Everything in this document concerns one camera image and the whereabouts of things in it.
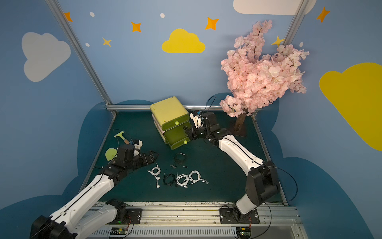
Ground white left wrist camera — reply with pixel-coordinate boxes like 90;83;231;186
132;139;143;157

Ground white wired earphones left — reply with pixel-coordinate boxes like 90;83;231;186
147;164;161;188

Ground white wired earphones right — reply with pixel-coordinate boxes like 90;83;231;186
189;170;209;185

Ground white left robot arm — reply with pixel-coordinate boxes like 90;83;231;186
29;144;159;239

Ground white wired earphones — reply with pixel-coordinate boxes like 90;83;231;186
147;164;161;188
189;170;209;185
176;174;189;188

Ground black wired earphones upper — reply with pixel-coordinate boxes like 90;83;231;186
170;152;187;169

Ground pink blossom artificial tree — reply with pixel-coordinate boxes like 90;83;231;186
220;20;309;134

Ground aluminium left frame post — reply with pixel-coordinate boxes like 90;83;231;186
44;0;117;117

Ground black wired earphones lower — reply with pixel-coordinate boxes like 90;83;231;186
163;173;176;187

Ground aluminium right frame post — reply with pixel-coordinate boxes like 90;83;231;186
283;0;310;45

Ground round green spatula wooden handle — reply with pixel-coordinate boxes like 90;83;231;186
105;148;117;161

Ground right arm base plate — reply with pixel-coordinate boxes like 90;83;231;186
219;207;260;225

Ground aluminium back frame rail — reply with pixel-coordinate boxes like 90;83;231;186
106;104;223;111

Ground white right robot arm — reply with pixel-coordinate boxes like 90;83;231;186
184;111;281;215

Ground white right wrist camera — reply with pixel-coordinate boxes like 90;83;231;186
190;110;203;128

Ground green scraper with wooden handle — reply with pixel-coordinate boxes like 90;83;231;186
113;131;131;144

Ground yellow-green drawer cabinet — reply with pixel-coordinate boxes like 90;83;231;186
150;97;191;150

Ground aluminium front rail platform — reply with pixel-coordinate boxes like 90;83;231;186
85;202;307;239

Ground aluminium frame post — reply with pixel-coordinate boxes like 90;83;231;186
44;0;117;117
283;0;310;45

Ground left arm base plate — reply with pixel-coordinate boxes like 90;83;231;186
109;208;142;225

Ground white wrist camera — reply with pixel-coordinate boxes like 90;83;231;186
190;110;203;128
132;139;143;157

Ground white wired earphones middle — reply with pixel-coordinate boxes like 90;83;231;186
176;174;189;188

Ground black wired earphones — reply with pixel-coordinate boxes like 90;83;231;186
163;173;176;187
170;152;187;169

